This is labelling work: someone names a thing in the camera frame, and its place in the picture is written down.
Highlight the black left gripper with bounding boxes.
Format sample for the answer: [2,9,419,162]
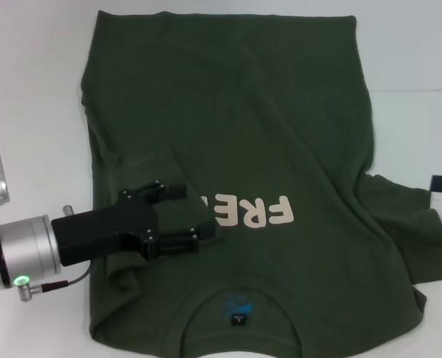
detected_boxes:
[51,179,216,268]

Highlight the left arm cable with plug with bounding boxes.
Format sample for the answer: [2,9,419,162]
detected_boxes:
[14,260,95,301]

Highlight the dark green FREE t-shirt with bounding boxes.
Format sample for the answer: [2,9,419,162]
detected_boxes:
[79,10,442,358]

